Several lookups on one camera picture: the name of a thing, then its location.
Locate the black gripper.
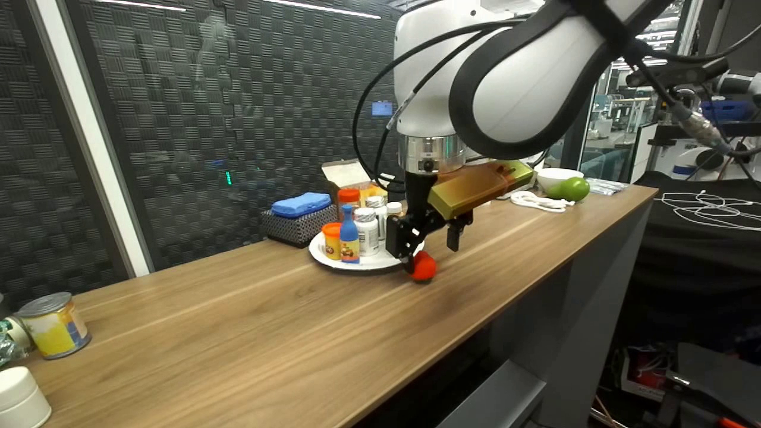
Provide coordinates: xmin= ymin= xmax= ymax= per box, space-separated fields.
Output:
xmin=386 ymin=169 xmax=476 ymax=261

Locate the large white pill bottle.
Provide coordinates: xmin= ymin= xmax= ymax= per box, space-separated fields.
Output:
xmin=351 ymin=207 xmax=381 ymax=258

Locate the white equipment box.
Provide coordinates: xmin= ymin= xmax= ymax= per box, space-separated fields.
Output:
xmin=632 ymin=128 xmax=761 ymax=183

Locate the blue sponge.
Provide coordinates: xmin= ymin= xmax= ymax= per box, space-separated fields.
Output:
xmin=268 ymin=188 xmax=333 ymax=220

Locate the grey perforated box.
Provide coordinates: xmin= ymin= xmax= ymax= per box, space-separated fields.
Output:
xmin=262 ymin=200 xmax=339 ymax=245

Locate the white bowl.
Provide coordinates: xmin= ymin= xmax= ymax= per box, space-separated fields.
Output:
xmin=534 ymin=168 xmax=584 ymax=198

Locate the spice bottle with orange lid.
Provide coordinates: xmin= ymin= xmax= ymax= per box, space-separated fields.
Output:
xmin=335 ymin=185 xmax=364 ymax=210

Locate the white jar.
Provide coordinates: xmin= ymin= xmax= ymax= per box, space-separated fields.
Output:
xmin=0 ymin=366 xmax=53 ymax=428

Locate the white paper plate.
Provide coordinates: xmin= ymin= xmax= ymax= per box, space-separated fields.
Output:
xmin=307 ymin=234 xmax=413 ymax=273

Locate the open yellow cardboard box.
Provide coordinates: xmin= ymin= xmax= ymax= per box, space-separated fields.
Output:
xmin=318 ymin=159 xmax=391 ymax=210

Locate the coiled white cable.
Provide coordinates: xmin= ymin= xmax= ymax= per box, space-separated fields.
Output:
xmin=513 ymin=191 xmax=575 ymax=215

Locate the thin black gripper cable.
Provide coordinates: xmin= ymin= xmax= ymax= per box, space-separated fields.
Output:
xmin=350 ymin=20 xmax=525 ymax=193

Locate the red ball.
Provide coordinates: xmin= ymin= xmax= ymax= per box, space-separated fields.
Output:
xmin=410 ymin=250 xmax=439 ymax=286

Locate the white frame strip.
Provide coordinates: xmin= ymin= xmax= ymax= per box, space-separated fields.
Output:
xmin=27 ymin=0 xmax=152 ymax=282

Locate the green fruit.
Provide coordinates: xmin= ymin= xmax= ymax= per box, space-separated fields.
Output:
xmin=550 ymin=176 xmax=593 ymax=204

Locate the white rope pile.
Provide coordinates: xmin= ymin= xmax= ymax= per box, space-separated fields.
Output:
xmin=656 ymin=185 xmax=761 ymax=235

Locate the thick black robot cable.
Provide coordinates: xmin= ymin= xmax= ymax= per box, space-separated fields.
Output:
xmin=626 ymin=32 xmax=761 ymax=162

